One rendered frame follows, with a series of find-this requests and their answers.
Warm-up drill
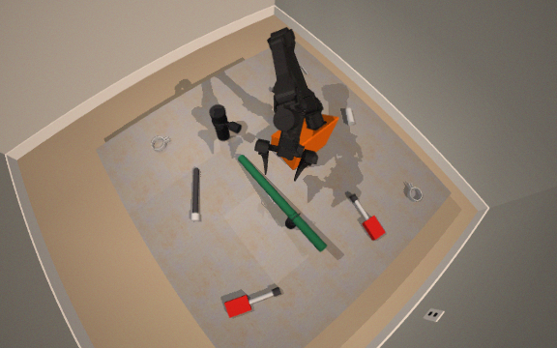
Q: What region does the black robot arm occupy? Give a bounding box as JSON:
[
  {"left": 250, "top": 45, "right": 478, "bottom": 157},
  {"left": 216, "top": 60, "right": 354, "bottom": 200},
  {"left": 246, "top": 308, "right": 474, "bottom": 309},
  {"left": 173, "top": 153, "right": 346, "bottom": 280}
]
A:
[{"left": 267, "top": 27, "right": 327, "bottom": 160}]

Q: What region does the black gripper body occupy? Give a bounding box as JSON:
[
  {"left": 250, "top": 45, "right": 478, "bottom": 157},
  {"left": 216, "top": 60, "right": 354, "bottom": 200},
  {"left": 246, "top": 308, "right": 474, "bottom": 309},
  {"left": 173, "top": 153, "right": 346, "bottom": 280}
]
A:
[{"left": 254, "top": 130, "right": 318, "bottom": 164}]

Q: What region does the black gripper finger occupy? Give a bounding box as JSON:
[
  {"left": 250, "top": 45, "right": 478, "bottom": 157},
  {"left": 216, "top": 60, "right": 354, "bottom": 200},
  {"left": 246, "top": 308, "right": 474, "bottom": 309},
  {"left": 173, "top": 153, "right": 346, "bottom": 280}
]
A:
[
  {"left": 258, "top": 152, "right": 269, "bottom": 175},
  {"left": 294, "top": 158, "right": 311, "bottom": 182}
]

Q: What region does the black post with cap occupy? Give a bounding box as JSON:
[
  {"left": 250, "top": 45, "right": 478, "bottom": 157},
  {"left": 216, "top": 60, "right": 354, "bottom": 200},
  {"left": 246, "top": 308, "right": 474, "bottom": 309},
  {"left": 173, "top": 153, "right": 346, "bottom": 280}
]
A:
[{"left": 209, "top": 104, "right": 230, "bottom": 141}]

